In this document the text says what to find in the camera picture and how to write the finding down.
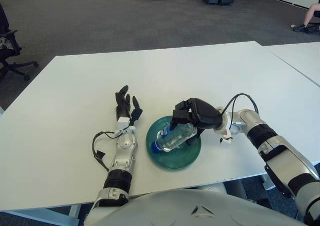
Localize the seated person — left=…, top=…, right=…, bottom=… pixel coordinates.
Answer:
left=292, top=3, right=320, bottom=33

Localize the green round plate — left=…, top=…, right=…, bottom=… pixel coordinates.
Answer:
left=145, top=115, right=203, bottom=171

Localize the white table leg frame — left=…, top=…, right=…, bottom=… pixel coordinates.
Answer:
left=0, top=203, right=85, bottom=226
left=261, top=173, right=276, bottom=191

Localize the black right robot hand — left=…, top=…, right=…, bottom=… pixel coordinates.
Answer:
left=169, top=97, right=225, bottom=146

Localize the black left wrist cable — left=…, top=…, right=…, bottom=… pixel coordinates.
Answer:
left=91, top=131, right=121, bottom=171

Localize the black office chair with armrest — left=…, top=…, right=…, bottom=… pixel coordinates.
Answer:
left=0, top=3, right=40, bottom=81

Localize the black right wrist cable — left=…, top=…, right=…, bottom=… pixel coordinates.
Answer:
left=219, top=93, right=260, bottom=116

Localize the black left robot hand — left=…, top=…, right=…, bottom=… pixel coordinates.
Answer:
left=114, top=85, right=144, bottom=125

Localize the grey robot torso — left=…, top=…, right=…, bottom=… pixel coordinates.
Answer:
left=83, top=188, right=308, bottom=226

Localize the clear plastic water bottle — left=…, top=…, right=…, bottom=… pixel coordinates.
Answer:
left=151, top=124, right=198, bottom=153

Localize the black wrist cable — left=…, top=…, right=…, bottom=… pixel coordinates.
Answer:
left=91, top=131, right=121, bottom=171
left=219, top=93, right=260, bottom=116

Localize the grey robot thigh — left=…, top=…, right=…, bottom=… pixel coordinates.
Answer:
left=192, top=179, right=248, bottom=201

